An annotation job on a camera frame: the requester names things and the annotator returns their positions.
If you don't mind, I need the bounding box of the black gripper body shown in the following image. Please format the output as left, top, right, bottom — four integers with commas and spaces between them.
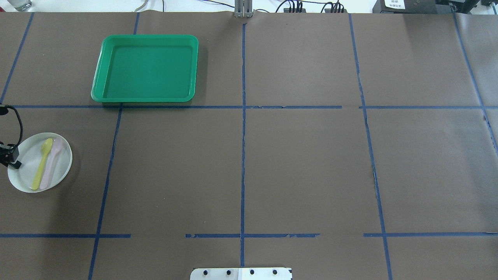
0, 143, 22, 170

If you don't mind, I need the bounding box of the white round plate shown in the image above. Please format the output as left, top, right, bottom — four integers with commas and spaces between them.
8, 132, 73, 193

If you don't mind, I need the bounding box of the yellow plastic spoon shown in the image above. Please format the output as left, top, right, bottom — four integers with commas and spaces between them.
31, 138, 54, 190

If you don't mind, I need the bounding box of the pink plastic spoon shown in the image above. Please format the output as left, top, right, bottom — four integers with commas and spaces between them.
39, 137, 63, 190

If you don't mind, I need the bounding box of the green plastic tray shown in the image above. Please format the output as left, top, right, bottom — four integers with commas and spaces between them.
91, 34, 199, 103

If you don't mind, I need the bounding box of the clear glass cup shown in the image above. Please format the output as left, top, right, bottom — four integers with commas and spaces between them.
7, 0, 32, 11

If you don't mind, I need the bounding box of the black power strip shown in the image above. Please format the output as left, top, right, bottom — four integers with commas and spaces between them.
274, 0, 347, 14

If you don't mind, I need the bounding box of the black device box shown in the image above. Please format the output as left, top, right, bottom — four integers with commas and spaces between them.
372, 0, 453, 14

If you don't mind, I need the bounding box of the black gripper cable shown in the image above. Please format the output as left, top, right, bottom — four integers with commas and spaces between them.
0, 103, 24, 148

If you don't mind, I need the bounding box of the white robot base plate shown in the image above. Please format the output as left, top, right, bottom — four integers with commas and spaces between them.
190, 267, 293, 280

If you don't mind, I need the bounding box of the grey metal bracket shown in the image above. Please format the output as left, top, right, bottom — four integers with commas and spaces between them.
234, 0, 254, 18

